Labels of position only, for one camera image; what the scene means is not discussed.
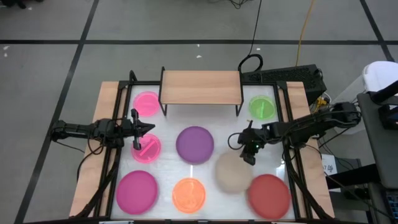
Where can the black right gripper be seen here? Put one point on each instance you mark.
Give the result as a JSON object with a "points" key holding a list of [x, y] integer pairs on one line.
{"points": [[255, 137]]}

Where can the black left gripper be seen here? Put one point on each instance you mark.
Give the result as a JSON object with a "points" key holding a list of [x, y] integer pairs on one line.
{"points": [[129, 129]]}

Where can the small translucent pink plate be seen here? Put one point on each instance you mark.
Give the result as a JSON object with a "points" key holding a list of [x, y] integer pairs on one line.
{"points": [[146, 104], [150, 154]]}

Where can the beige plate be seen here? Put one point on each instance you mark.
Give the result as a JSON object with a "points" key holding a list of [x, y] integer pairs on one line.
{"points": [[231, 174]]}

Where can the translucent green plate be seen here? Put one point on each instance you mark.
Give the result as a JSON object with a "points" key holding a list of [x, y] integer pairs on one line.
{"points": [[262, 107]]}

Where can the purple plate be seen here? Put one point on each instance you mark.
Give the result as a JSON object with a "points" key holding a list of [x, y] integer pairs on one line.
{"points": [[195, 145]]}

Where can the red plate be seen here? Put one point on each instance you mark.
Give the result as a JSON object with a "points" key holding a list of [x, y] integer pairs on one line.
{"points": [[269, 196]]}

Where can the large magenta plate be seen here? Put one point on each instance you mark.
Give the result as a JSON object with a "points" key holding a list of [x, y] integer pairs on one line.
{"points": [[136, 192]]}

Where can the translucent orange plate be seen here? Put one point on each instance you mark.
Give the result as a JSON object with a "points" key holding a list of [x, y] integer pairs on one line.
{"points": [[189, 196]]}

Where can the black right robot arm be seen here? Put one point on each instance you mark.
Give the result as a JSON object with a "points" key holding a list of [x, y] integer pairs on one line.
{"points": [[311, 119]]}

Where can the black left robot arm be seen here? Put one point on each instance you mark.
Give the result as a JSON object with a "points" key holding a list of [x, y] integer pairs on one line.
{"points": [[77, 128]]}

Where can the yellow connectors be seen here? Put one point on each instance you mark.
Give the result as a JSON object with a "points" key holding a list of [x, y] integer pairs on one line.
{"points": [[321, 101]]}

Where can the white paper note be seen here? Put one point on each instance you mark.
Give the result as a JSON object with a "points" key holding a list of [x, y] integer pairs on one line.
{"points": [[329, 163]]}

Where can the black box under desk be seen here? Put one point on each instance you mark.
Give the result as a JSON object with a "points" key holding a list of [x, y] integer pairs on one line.
{"points": [[351, 174]]}

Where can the grey desk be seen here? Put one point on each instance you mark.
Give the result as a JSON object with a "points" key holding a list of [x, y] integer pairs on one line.
{"points": [[377, 149]]}

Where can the black device on desk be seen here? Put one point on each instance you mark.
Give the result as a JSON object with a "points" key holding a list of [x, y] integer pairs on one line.
{"points": [[388, 116]]}

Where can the black bar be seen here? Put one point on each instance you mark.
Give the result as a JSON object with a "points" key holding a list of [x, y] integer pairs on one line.
{"points": [[385, 93]]}

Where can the white rounded cover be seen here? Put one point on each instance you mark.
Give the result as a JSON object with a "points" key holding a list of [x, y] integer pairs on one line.
{"points": [[381, 74]]}

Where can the dark keyboard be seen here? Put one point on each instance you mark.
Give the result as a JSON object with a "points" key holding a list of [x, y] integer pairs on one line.
{"points": [[392, 203]]}

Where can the black object on floor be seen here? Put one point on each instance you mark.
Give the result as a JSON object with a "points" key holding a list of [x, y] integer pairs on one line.
{"points": [[12, 2]]}

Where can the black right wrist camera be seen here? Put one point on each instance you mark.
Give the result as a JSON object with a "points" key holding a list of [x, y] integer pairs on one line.
{"points": [[249, 158]]}

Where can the black metal table frame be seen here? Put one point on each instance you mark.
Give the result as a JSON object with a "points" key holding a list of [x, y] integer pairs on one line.
{"points": [[282, 85]]}

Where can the wooden shelf with black frame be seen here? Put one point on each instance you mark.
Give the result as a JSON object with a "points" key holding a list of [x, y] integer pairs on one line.
{"points": [[200, 87]]}

